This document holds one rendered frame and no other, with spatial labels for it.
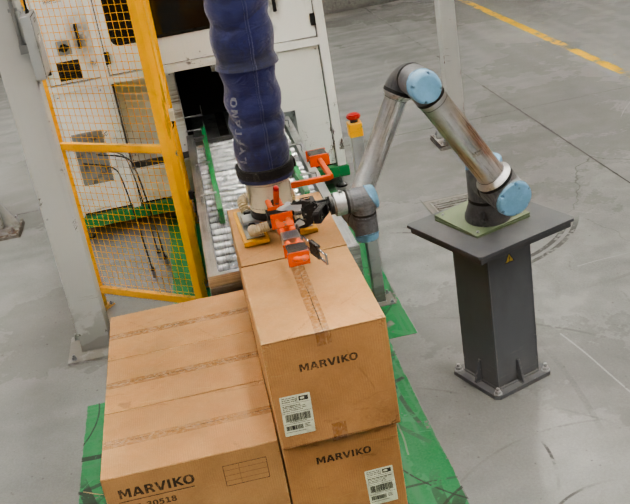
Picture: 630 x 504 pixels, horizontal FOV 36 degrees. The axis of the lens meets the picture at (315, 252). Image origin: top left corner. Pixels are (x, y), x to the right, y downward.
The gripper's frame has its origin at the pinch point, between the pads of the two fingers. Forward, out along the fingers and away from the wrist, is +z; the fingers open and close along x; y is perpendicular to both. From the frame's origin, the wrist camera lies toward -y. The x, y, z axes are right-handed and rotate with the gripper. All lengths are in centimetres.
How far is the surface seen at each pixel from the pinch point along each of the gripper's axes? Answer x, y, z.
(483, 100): -109, 427, -233
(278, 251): -13.2, 1.6, 3.3
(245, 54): 58, 15, 0
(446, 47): -36, 340, -178
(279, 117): 31.5, 21.1, -8.6
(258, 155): 20.0, 17.2, 2.3
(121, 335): -53, 44, 71
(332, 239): -13.2, 1.2, -17.6
